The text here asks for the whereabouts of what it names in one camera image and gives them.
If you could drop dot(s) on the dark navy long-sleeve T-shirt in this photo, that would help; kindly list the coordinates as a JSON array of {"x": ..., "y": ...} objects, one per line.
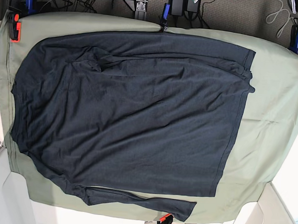
[{"x": 136, "y": 118}]

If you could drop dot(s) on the black power adapter right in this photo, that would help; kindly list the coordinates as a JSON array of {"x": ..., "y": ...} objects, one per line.
[{"x": 192, "y": 6}]

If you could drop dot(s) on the black power adapter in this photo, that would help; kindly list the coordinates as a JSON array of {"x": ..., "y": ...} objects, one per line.
[
  {"x": 176, "y": 7},
  {"x": 192, "y": 6}
]

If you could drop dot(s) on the black power adapter left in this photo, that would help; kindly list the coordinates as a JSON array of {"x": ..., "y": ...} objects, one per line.
[{"x": 176, "y": 7}]

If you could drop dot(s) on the green table cloth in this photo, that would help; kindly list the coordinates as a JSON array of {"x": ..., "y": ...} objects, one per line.
[{"x": 266, "y": 134}]

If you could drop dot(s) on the orange black clamp top-left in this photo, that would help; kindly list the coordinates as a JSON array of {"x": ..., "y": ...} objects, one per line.
[{"x": 14, "y": 27}]

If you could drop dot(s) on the blue handled clamp top-centre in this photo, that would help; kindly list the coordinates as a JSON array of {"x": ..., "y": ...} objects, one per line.
[{"x": 163, "y": 20}]

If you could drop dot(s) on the metal table bracket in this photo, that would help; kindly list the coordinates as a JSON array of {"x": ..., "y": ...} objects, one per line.
[{"x": 140, "y": 9}]

